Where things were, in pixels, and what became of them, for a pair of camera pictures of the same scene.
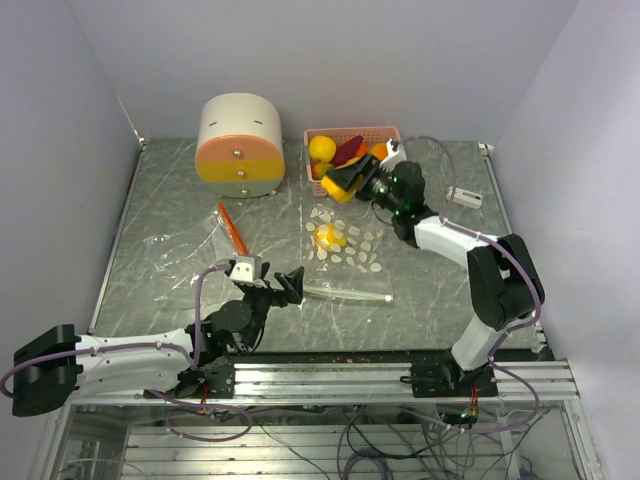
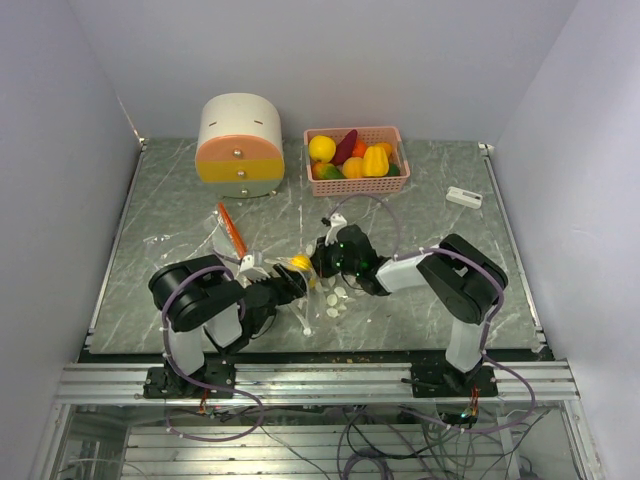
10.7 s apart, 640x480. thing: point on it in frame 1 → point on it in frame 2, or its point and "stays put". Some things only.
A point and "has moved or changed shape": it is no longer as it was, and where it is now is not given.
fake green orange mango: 320,169 stays put
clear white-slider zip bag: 344,254 has moved or changed shape
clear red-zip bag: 178,256 stays put
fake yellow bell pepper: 335,191 has moved or changed shape
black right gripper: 349,175 → 318,259
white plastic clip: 468,198 stays put
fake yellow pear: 326,239 has moved or changed shape
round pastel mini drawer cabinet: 240,152 stays put
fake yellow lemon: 322,149 stays put
